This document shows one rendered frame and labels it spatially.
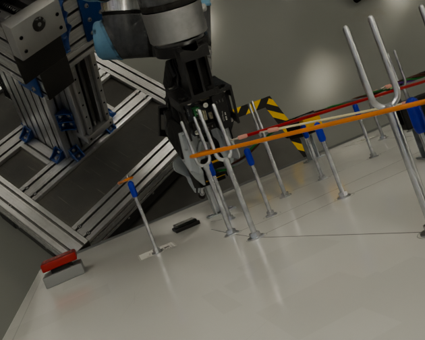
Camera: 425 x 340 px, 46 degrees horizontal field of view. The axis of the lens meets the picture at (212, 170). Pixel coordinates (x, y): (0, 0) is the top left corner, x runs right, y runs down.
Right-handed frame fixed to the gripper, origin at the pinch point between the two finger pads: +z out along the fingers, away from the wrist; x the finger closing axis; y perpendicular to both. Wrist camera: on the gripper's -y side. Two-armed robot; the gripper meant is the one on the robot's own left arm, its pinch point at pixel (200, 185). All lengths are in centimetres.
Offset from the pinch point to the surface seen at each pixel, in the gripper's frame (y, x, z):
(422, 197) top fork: 40, 44, 1
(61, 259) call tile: 25.9, -6.4, 10.0
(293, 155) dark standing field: -136, -40, -13
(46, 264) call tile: 27.4, -7.8, 10.6
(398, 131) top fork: 41, 43, -3
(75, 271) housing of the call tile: 24.7, -5.0, 11.8
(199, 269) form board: 35.4, 23.6, 7.9
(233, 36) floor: -165, -86, -83
